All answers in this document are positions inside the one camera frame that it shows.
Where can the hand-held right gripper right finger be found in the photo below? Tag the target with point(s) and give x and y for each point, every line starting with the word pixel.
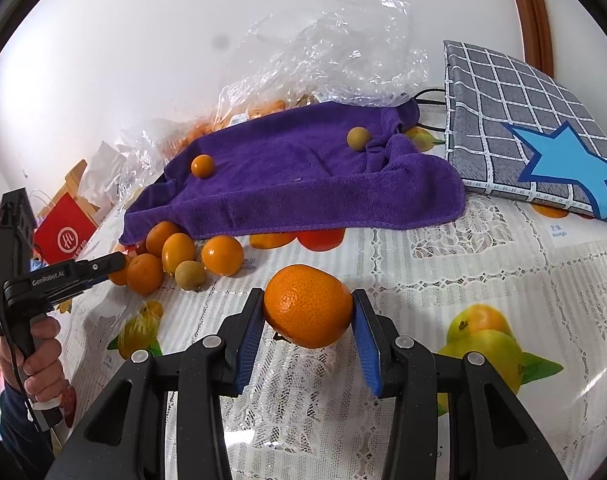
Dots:
pixel 368 345

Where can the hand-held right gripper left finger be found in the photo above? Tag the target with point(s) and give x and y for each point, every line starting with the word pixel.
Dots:
pixel 251 340

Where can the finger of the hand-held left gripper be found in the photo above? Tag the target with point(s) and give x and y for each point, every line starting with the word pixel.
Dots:
pixel 105 263

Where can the small red fruit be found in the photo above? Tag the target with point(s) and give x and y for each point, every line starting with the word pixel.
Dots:
pixel 139 248

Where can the large orange mandarin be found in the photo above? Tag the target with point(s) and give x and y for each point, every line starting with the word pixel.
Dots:
pixel 308 305

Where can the oval small orange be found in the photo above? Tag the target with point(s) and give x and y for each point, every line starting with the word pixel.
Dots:
pixel 178 252

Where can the small brownish green fruit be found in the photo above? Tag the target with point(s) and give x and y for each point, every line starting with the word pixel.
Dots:
pixel 358 138
pixel 191 275

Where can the pile of bagged brown fruits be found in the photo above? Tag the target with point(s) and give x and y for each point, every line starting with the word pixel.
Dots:
pixel 306 97

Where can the person's left hand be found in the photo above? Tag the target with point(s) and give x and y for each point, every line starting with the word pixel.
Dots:
pixel 45 360

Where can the red paper bag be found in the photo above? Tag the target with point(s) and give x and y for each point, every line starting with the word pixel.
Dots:
pixel 63 235

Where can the white plastic bag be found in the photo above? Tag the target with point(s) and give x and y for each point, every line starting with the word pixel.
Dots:
pixel 103 170

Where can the small clear plastic bag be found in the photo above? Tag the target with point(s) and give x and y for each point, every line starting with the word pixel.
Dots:
pixel 143 160

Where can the pile of bagged oranges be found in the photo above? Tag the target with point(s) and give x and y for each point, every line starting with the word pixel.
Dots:
pixel 203 127

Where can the purple towel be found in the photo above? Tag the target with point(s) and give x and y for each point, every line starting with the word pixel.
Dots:
pixel 293 175

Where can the grey checked cushion blue star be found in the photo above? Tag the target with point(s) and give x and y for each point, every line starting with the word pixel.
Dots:
pixel 513 110

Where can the large clear plastic bag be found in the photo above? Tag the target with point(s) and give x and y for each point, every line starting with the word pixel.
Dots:
pixel 333 50

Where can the brown wooden door frame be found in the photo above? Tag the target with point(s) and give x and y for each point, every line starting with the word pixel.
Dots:
pixel 531 15

